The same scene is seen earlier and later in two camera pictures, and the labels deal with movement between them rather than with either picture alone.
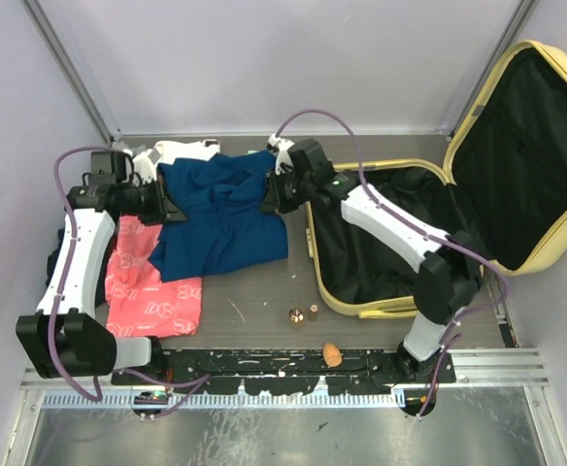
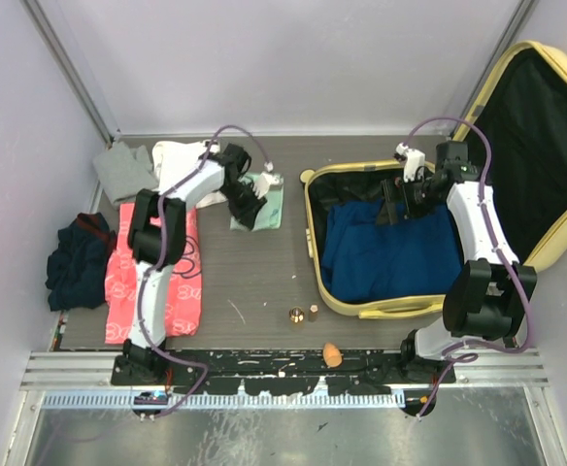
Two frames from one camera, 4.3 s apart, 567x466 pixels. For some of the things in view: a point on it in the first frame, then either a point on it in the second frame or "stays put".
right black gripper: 282,205 → 387,214
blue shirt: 225,223 → 364,261
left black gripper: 165,210 → 248,214
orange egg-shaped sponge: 332,355 stays put
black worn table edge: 277,372 stays put
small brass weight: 313,313 stays put
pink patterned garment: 139,301 stays put
